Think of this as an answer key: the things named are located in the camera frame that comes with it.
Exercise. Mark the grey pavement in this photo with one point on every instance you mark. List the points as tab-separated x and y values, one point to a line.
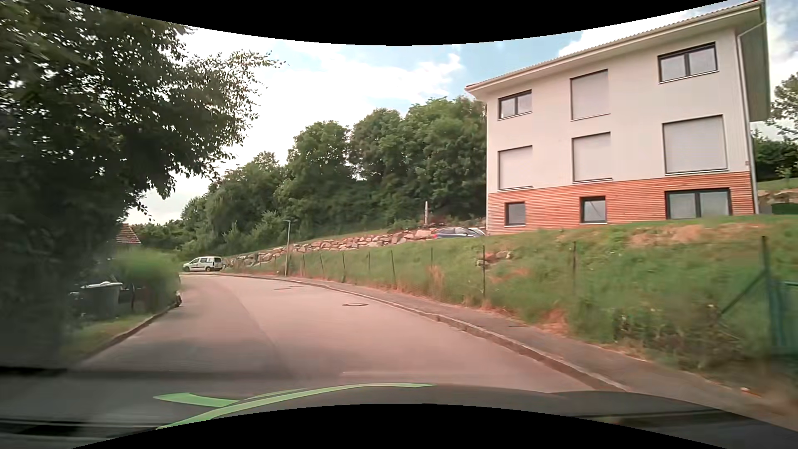
536	346

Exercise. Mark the lamp post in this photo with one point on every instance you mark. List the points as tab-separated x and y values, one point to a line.
287	246

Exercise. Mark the grass verge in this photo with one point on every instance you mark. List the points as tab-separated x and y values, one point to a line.
100	333

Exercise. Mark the white building with wood cladding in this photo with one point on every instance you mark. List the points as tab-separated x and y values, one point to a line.
623	125

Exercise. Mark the trees behind white building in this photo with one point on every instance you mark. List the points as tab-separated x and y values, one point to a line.
779	143

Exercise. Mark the red tiled roof building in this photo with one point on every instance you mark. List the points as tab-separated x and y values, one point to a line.
126	235

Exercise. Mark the green bush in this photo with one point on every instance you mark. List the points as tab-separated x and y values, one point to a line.
146	274

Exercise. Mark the grey parked car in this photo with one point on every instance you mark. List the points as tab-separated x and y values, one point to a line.
457	232

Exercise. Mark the white van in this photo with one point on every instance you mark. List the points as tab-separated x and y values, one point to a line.
204	264

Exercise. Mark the car's own bonnet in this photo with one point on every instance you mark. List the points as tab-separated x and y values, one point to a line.
349	408

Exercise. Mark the large dark green tree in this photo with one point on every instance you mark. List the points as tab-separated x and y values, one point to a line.
81	156

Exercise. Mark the rough stone retaining wall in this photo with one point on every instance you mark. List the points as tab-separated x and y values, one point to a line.
349	242

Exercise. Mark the wood of green trees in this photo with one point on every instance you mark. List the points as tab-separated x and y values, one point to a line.
349	181

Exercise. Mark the grey wheelie bin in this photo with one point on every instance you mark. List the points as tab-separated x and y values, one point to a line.
100	298

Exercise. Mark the grass bank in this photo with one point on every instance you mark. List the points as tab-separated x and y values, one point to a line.
561	274

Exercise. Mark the grey asphalt road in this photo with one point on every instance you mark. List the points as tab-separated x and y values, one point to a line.
268	337

